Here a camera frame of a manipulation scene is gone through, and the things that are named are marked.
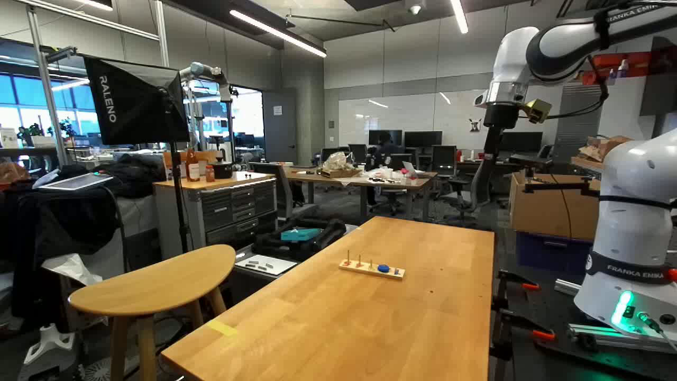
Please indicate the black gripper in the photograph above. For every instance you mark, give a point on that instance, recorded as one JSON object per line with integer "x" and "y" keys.
{"x": 502, "y": 116}

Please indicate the blue disk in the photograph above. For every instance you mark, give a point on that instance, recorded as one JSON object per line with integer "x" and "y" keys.
{"x": 383, "y": 268}

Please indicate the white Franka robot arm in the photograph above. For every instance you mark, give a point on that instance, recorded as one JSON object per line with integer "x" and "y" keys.
{"x": 635, "y": 212}

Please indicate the wooden peg rack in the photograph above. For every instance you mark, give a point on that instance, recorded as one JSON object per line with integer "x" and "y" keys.
{"x": 361, "y": 268}

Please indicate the black computer monitor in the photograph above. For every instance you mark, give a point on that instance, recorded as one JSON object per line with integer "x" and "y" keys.
{"x": 423, "y": 138}
{"x": 520, "y": 143}
{"x": 386, "y": 138}

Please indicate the black office chair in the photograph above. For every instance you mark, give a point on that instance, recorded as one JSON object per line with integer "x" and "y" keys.
{"x": 466, "y": 183}

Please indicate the cardboard box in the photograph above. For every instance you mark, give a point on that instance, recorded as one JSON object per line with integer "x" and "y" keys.
{"x": 551, "y": 207}

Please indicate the blue plastic bin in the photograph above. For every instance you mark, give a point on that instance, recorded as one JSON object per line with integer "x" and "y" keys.
{"x": 551, "y": 252}

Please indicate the pink white cloth pile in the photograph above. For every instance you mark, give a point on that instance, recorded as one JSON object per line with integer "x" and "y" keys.
{"x": 389, "y": 176}

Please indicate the background wooden work table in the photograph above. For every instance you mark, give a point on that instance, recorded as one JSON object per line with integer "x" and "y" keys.
{"x": 366, "y": 184}

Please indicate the white crumpled pile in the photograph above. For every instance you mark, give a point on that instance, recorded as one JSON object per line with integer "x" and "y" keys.
{"x": 339, "y": 166}

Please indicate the black bag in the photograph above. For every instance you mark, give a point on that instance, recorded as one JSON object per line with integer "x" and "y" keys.
{"x": 331, "y": 233}

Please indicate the teal case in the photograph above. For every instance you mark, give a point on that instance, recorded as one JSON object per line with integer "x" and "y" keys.
{"x": 301, "y": 233}

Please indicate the black pot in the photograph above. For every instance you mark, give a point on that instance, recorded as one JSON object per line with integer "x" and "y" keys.
{"x": 222, "y": 170}

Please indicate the grey drawer cabinet wooden top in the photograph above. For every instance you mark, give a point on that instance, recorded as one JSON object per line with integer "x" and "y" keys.
{"x": 224, "y": 207}

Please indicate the softbox light stand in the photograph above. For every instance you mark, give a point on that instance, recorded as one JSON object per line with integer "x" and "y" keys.
{"x": 180, "y": 198}

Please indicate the yellow tape piece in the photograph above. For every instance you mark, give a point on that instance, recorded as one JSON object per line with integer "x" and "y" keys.
{"x": 222, "y": 328}

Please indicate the round wooden stool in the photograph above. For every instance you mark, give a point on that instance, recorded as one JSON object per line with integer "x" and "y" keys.
{"x": 150, "y": 282}

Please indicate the black photo softbox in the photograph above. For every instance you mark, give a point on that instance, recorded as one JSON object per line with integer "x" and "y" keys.
{"x": 134, "y": 102}

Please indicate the black draped jacket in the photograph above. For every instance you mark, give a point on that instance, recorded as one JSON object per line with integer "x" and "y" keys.
{"x": 56, "y": 233}

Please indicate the white plastic object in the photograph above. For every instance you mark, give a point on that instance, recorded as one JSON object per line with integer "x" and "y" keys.
{"x": 49, "y": 352}

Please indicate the aluminium rail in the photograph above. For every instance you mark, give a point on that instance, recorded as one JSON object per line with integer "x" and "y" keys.
{"x": 614, "y": 338}

